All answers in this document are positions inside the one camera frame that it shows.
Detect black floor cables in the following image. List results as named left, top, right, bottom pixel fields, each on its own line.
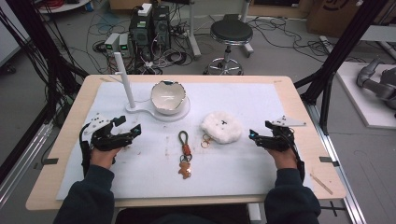
left=248, top=16, right=369, bottom=64

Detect white box on computer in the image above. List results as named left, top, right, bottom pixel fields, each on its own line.
left=136, top=2, right=153, bottom=18

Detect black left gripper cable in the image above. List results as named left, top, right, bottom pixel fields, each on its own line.
left=78, top=123, right=93, bottom=179

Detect black metal frame with cables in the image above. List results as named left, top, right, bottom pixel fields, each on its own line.
left=0, top=0, right=91, bottom=185

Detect white stand with pole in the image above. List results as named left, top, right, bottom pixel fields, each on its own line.
left=113, top=51, right=191, bottom=123

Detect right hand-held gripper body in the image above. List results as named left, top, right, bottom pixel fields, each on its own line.
left=263, top=115, right=308, bottom=153

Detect person's left hand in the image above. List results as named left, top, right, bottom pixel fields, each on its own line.
left=90, top=146, right=123, bottom=171

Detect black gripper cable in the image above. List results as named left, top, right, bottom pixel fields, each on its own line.
left=78, top=123, right=93, bottom=179
left=290, top=136, right=306, bottom=184

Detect thin wooden stick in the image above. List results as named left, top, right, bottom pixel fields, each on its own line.
left=309, top=173, right=334, bottom=196

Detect aluminium floor rail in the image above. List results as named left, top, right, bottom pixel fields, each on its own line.
left=303, top=102, right=369, bottom=224
left=0, top=120, right=54, bottom=210

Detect black table clip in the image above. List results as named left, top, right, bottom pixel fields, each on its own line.
left=33, top=157, right=60, bottom=171
left=318, top=156, right=341, bottom=168

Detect white platform board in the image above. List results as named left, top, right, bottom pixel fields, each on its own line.
left=335, top=61, right=396, bottom=131

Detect grey power supply unit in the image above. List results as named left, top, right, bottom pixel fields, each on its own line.
left=118, top=32, right=132, bottom=59
left=104, top=32, right=121, bottom=56

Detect person's dark lap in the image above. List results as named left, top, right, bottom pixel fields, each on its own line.
left=114, top=203, right=250, bottom=224

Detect person's right hand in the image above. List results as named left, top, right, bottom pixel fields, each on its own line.
left=266, top=147, right=299, bottom=171

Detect brown leather bear keychain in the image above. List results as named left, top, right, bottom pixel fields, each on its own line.
left=177, top=130, right=193, bottom=180

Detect brown cardboard box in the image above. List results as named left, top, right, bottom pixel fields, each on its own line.
left=305, top=0, right=390, bottom=39

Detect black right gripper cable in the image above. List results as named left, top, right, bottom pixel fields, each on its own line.
left=290, top=136, right=306, bottom=184

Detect white metal desk leg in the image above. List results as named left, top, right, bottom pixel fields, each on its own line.
left=238, top=0, right=256, bottom=60
left=186, top=0, right=204, bottom=61

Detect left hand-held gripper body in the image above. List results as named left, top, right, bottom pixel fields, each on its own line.
left=81, top=112, right=134, bottom=153

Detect white fluffy plush keychain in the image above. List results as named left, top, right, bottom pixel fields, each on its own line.
left=199, top=110, right=244, bottom=149

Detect white eggshell-shaped bowl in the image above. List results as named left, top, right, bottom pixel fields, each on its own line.
left=150, top=79, right=188, bottom=117

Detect black computer tower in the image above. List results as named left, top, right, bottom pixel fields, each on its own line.
left=128, top=11, right=154, bottom=62
left=151, top=5, right=172, bottom=51

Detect tangle of cables by computers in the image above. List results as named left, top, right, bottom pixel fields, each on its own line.
left=85, top=12, right=194, bottom=76

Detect white table mat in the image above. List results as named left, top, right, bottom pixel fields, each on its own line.
left=55, top=80, right=314, bottom=201

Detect light wooden table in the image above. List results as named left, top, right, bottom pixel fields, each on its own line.
left=25, top=73, right=347, bottom=212

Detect black round stool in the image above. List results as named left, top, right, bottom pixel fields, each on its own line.
left=203, top=13, right=255, bottom=77

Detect black metal frame post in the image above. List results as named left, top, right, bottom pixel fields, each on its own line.
left=293, top=0, right=390, bottom=135

